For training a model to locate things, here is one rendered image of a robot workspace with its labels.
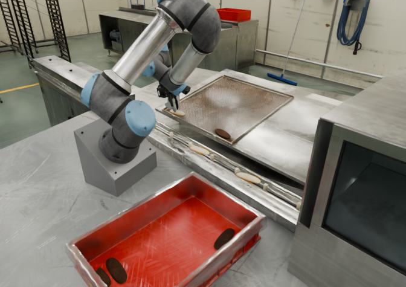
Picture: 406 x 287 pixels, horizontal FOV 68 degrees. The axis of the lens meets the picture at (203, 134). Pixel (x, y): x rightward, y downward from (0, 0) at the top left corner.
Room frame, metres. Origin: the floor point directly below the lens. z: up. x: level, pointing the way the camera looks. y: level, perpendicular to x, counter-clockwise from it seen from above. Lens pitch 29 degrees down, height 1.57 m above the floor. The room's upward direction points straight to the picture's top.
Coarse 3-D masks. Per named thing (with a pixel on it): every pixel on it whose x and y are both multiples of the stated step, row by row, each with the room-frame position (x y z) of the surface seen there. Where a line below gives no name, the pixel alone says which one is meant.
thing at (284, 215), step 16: (80, 96) 1.83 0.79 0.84; (160, 144) 1.21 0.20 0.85; (176, 144) 1.19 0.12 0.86; (192, 160) 1.06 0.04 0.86; (208, 176) 0.98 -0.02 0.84; (224, 176) 0.94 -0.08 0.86; (240, 192) 0.86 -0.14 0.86; (256, 192) 0.85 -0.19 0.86; (256, 208) 0.80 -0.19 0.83; (272, 208) 0.77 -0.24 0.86; (288, 208) 0.77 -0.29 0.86; (288, 224) 0.71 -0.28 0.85
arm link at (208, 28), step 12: (204, 12) 1.05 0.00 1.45; (216, 12) 1.08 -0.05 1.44; (204, 24) 1.04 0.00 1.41; (216, 24) 1.06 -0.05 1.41; (192, 36) 1.12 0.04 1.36; (204, 36) 1.05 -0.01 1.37; (216, 36) 1.07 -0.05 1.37; (192, 48) 1.13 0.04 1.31; (204, 48) 1.08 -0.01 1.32; (180, 60) 1.20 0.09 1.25; (192, 60) 1.15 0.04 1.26; (168, 72) 1.30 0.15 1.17; (180, 72) 1.21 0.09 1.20; (168, 84) 1.28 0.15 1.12; (180, 84) 1.26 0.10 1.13
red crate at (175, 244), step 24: (168, 216) 0.77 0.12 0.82; (192, 216) 0.77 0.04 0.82; (216, 216) 0.77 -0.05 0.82; (144, 240) 0.66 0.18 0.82; (168, 240) 0.66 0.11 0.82; (192, 240) 0.66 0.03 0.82; (96, 264) 0.58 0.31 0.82; (144, 264) 0.58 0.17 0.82; (168, 264) 0.58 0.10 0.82; (192, 264) 0.58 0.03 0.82
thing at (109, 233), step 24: (168, 192) 0.79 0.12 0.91; (192, 192) 0.87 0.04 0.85; (216, 192) 0.79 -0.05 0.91; (120, 216) 0.67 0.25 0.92; (144, 216) 0.72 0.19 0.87; (240, 216) 0.71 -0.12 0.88; (264, 216) 0.67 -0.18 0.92; (72, 240) 0.58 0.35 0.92; (96, 240) 0.61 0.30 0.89; (120, 240) 0.66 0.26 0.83; (240, 240) 0.58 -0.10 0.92; (216, 264) 0.51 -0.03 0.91
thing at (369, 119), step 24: (360, 96) 0.67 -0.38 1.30; (384, 96) 0.67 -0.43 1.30; (336, 120) 0.54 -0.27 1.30; (360, 120) 0.54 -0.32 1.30; (384, 120) 0.54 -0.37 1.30; (336, 144) 0.52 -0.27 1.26; (360, 144) 0.49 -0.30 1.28; (384, 144) 0.46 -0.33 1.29; (312, 168) 0.57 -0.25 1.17; (336, 168) 0.52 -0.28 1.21; (312, 192) 0.59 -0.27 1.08; (312, 216) 0.53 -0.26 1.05; (312, 240) 0.53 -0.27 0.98; (336, 240) 0.49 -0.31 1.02; (288, 264) 0.56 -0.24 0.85; (312, 264) 0.51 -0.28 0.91; (336, 264) 0.48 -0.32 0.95; (360, 264) 0.44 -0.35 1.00; (384, 264) 0.41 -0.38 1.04
